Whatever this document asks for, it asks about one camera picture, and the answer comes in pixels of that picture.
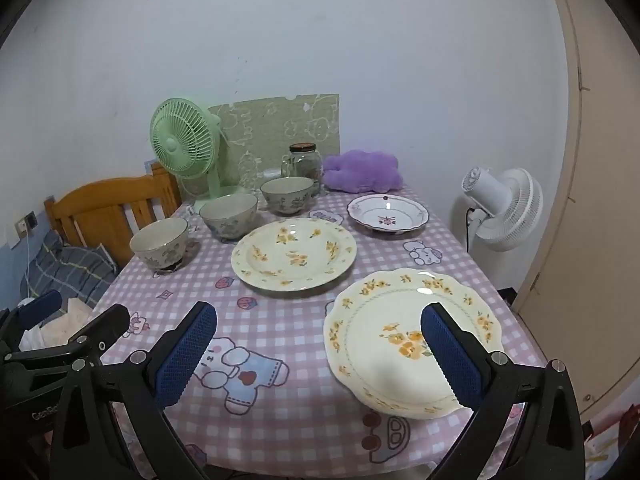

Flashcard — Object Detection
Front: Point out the white plate with red trim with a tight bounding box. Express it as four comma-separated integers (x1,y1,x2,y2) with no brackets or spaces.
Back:
347,193,431,235

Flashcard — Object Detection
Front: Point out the grey plaid quilt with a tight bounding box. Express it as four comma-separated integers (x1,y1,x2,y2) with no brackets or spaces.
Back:
20,230,118,311

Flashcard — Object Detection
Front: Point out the floral ceramic bowl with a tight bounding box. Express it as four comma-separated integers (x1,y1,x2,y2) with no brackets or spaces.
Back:
129,217,191,272
199,193,259,243
260,176,316,216

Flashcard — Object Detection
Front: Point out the round yellow floral plate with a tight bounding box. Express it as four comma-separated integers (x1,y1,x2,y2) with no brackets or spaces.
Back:
230,217,357,295

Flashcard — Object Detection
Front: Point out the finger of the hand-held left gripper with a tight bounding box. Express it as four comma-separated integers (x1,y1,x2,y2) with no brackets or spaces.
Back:
2,303,131,377
0,289,63,356

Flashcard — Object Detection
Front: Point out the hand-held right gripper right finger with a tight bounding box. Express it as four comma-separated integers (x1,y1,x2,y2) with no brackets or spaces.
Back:
421,302,587,480

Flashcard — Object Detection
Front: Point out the white plastic bag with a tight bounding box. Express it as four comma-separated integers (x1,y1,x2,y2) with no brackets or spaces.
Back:
19,322,68,352

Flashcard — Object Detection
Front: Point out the peach cloth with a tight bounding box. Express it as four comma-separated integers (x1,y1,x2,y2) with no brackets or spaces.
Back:
42,297,92,346

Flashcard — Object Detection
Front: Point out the white charging cable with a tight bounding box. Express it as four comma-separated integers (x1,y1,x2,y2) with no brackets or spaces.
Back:
22,232,35,303

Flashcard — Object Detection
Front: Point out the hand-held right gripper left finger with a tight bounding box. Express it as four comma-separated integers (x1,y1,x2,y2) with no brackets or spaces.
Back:
50,301,218,480

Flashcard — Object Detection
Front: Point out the wooden bed headboard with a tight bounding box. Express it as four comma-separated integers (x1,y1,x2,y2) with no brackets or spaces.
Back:
44,161,183,271

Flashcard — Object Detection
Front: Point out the white floor fan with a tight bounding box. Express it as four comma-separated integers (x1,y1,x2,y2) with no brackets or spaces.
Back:
460,165,544,253

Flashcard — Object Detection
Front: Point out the pink checked tablecloth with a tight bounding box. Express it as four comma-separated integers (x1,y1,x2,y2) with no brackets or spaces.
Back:
87,182,548,478

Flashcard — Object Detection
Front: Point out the green patterned board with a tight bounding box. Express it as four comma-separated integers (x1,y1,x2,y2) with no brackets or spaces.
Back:
207,93,342,196

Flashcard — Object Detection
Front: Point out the pink printed cloth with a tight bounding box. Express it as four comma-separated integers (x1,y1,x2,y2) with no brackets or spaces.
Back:
582,375,640,480

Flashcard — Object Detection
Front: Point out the green desk fan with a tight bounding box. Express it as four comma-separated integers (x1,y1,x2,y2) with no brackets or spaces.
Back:
149,96,246,211

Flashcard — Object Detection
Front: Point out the glass jar with dark lid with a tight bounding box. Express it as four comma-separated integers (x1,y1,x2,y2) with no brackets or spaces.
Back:
281,143,323,193

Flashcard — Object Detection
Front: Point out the purple plush cushion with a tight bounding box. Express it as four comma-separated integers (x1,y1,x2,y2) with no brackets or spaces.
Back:
322,149,405,195

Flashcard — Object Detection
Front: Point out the scalloped yellow floral plate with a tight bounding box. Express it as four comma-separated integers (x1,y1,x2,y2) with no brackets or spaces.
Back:
323,267,505,420

